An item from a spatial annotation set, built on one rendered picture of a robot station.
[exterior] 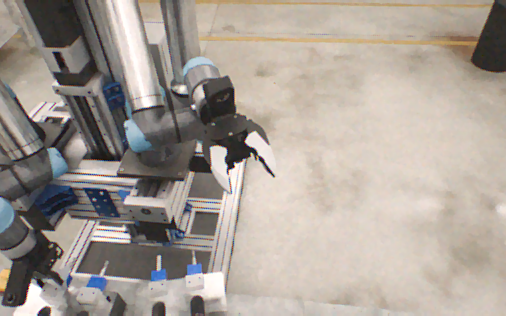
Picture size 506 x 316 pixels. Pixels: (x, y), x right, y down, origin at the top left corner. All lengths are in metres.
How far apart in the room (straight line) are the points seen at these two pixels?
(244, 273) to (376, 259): 0.78
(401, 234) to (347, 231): 0.34
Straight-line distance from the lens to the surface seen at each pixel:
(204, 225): 1.96
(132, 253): 1.96
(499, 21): 4.09
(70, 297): 1.14
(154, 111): 0.76
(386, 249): 2.25
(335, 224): 2.25
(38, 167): 0.97
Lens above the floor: 1.83
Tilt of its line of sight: 46 degrees down
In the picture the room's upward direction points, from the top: straight up
